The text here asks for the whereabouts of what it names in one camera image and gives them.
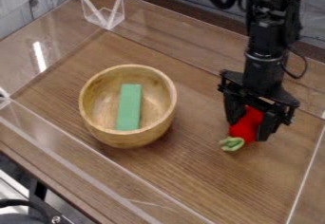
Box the black metal table leg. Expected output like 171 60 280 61
28 178 86 224

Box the black cable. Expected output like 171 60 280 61
280 47 308 80

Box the wooden bowl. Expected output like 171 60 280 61
78 65 177 149

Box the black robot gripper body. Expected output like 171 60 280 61
216 70 299 125

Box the red plush strawberry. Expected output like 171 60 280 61
219 106 262 152

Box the clear acrylic corner bracket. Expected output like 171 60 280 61
80 0 125 30

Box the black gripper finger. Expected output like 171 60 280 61
223 92 246 124
256 108 282 141

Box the green rectangular block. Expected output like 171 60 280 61
115 84 141 131

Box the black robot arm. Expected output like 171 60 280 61
209 0 302 141

